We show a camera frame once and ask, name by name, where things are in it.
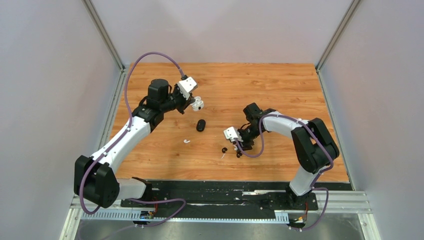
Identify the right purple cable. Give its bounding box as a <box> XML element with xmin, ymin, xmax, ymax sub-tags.
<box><xmin>234</xmin><ymin>114</ymin><xmax>335</xmax><ymax>232</ymax></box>

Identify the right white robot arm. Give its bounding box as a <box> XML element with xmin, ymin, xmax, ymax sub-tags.
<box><xmin>225</xmin><ymin>102</ymin><xmax>340</xmax><ymax>209</ymax></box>

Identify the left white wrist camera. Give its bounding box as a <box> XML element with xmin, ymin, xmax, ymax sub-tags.
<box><xmin>177</xmin><ymin>76</ymin><xmax>198</xmax><ymax>100</ymax></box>

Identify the aluminium corner post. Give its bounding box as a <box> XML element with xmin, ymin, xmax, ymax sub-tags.
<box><xmin>315</xmin><ymin>0</ymin><xmax>362</xmax><ymax>73</ymax></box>
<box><xmin>81</xmin><ymin>0</ymin><xmax>126</xmax><ymax>72</ymax></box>

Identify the black earbud charging case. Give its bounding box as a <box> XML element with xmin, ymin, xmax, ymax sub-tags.
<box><xmin>196</xmin><ymin>119</ymin><xmax>206</xmax><ymax>132</ymax></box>

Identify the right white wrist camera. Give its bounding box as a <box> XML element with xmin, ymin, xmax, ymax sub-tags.
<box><xmin>223</xmin><ymin>126</ymin><xmax>243</xmax><ymax>143</ymax></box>

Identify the white slotted cable duct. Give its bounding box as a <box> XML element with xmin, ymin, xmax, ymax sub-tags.
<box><xmin>80</xmin><ymin>210</ymin><xmax>289</xmax><ymax>224</ymax></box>

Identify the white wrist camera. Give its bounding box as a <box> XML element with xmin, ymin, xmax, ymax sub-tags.
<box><xmin>223</xmin><ymin>126</ymin><xmax>243</xmax><ymax>143</ymax></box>
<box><xmin>177</xmin><ymin>76</ymin><xmax>198</xmax><ymax>100</ymax></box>

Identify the white earbud charging case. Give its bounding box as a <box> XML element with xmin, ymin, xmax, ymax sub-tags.
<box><xmin>190</xmin><ymin>96</ymin><xmax>205</xmax><ymax>112</ymax></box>

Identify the right aluminium corner post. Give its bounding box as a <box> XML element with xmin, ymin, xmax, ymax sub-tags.
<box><xmin>315</xmin><ymin>0</ymin><xmax>362</xmax><ymax>73</ymax></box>

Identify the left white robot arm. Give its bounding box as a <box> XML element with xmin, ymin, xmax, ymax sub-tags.
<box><xmin>74</xmin><ymin>77</ymin><xmax>198</xmax><ymax>209</ymax></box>

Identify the left aluminium corner post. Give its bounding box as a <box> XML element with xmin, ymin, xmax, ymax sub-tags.
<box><xmin>81</xmin><ymin>0</ymin><xmax>126</xmax><ymax>72</ymax></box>

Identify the aluminium frame rail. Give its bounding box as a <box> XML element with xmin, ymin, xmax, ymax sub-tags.
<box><xmin>59</xmin><ymin>191</ymin><xmax>381</xmax><ymax>240</ymax></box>

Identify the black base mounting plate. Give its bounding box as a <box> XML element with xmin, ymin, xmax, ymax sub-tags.
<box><xmin>88</xmin><ymin>179</ymin><xmax>353</xmax><ymax>220</ymax></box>

